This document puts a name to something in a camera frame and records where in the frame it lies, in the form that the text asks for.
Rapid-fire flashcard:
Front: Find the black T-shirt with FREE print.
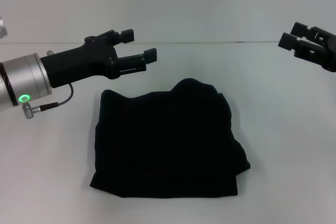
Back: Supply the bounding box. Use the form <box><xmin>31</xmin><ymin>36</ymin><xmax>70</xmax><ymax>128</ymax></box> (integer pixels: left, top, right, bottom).
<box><xmin>89</xmin><ymin>77</ymin><xmax>251</xmax><ymax>199</ymax></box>

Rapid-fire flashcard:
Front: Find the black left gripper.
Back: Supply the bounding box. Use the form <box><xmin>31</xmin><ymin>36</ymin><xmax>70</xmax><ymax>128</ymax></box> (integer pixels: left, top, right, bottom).
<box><xmin>40</xmin><ymin>28</ymin><xmax>159</xmax><ymax>89</ymax></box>

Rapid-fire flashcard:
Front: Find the left arm cable with plugs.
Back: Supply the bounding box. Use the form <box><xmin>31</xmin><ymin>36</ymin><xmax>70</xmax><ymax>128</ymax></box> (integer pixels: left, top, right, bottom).
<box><xmin>20</xmin><ymin>49</ymin><xmax>75</xmax><ymax>120</ymax></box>

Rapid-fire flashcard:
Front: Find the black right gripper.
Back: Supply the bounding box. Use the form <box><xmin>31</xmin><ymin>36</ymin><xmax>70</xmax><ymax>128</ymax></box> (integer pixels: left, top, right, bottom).
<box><xmin>278</xmin><ymin>22</ymin><xmax>336</xmax><ymax>73</ymax></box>

